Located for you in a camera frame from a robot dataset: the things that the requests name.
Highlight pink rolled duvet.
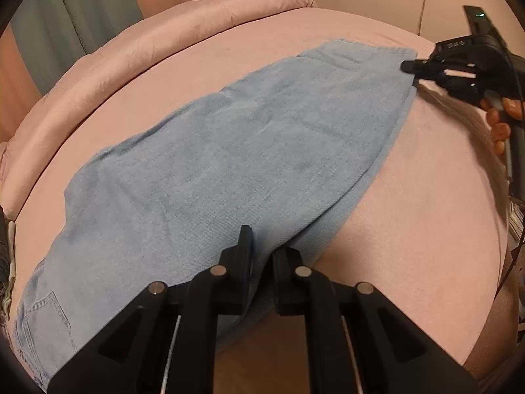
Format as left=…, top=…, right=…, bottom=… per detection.
left=0, top=0, right=317, bottom=187

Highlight pink bed cover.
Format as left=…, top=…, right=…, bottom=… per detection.
left=0, top=6, right=521, bottom=394

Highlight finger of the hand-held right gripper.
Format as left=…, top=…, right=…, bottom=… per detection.
left=414, top=72, right=482, bottom=101
left=400, top=58, right=476, bottom=78

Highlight grey-green curtain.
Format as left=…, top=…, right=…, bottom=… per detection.
left=9, top=0, right=145, bottom=96

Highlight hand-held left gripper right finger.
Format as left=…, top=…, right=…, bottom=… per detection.
left=272, top=247, right=480, bottom=394

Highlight person's right hand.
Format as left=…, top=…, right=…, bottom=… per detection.
left=487, top=96, right=525, bottom=157

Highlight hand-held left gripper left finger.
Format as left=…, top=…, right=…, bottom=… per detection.
left=47, top=225, right=263, bottom=394

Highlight light blue denim pants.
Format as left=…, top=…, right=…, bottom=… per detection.
left=12, top=39, right=420, bottom=382

